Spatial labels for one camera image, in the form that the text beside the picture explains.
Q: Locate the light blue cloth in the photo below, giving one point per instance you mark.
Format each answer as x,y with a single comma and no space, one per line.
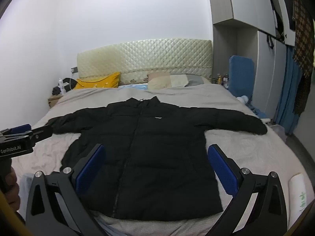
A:
134,86

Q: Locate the blue hanging garment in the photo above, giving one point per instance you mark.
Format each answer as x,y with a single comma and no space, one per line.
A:
288,91

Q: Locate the white plastic bottle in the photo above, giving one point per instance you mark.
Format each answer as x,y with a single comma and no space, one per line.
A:
62,87

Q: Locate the dark hanging clothes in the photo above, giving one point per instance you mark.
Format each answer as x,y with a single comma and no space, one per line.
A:
283,9

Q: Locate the white rolled towel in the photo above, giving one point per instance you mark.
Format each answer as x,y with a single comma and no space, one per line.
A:
299,191

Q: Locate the black puffer jacket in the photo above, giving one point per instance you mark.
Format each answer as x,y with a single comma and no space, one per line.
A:
160,152

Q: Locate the grey white wardrobe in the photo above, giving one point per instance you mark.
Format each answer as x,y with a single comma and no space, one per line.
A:
246,5

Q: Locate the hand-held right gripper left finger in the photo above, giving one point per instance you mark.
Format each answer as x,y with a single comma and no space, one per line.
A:
91,169

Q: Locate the group of small bottles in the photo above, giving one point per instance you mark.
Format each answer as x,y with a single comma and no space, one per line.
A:
220,80

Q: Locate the cream quilted headboard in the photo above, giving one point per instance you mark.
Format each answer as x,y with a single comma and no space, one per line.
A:
147,54

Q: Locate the wall outlet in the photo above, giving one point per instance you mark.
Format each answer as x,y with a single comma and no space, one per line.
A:
74,69

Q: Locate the person's left hand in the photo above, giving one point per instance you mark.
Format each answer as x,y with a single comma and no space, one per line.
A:
11,180

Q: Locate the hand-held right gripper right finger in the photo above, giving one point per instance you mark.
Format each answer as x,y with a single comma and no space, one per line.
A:
221,169

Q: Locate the wooden nightstand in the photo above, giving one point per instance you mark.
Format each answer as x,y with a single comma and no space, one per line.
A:
54,100

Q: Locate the yellow pillow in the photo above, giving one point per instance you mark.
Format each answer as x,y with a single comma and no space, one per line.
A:
98,82

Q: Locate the bed with grey sheet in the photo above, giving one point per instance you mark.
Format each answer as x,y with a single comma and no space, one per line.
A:
246,147

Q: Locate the crumpled blue cloth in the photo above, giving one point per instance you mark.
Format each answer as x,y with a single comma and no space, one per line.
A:
257,111

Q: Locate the brown houndstooth hanging garment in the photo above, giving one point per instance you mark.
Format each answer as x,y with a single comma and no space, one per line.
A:
304,41

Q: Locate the beige and grey pillow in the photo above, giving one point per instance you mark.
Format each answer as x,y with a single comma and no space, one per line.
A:
172,81

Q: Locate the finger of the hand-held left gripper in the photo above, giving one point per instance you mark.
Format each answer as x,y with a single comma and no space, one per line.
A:
22,128
40,134

